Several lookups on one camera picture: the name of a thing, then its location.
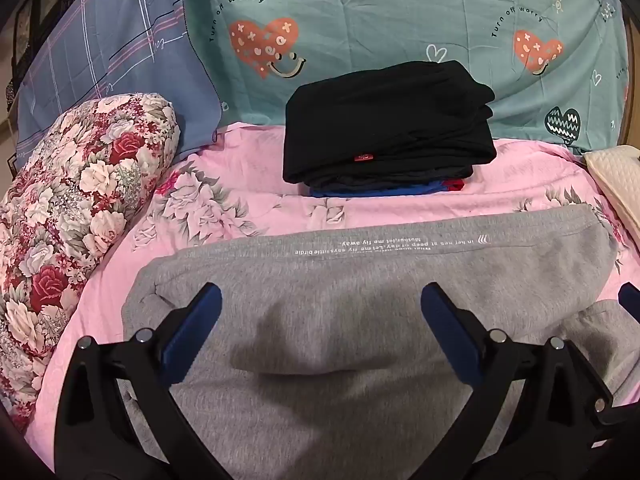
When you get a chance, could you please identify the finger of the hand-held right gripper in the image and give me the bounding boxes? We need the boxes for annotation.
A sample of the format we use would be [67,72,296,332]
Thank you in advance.
[594,394,640,442]
[618,282,640,323]

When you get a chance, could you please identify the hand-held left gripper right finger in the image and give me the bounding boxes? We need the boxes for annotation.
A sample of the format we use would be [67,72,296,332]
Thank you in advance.
[414,282,598,480]

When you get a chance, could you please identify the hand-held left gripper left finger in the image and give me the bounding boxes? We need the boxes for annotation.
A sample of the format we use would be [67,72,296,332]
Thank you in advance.
[54,282,224,480]

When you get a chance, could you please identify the grey sweatshirt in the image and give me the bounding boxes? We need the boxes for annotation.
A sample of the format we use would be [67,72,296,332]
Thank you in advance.
[121,205,640,480]

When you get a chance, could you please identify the pink floral blanket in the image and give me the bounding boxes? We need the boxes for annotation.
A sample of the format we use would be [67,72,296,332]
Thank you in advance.
[22,122,640,466]

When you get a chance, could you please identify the cream quilted pillow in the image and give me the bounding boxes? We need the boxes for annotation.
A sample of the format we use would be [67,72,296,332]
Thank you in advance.
[584,145,640,241]

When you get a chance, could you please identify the red rose floral pillow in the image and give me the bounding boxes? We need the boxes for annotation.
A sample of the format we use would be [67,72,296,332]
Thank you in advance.
[0,92,182,433]

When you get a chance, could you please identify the stack of folded dark clothes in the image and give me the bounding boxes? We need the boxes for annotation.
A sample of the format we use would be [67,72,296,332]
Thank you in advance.
[282,60,497,186]

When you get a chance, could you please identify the blue plaid pillow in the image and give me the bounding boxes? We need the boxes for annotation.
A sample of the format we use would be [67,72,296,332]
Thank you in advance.
[15,0,223,171]

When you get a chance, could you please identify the teal heart-print pillow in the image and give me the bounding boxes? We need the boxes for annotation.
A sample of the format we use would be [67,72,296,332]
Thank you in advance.
[182,0,630,153]

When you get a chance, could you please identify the dark framed wall pictures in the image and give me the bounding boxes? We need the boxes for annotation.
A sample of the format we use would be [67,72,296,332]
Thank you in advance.
[7,0,78,91]

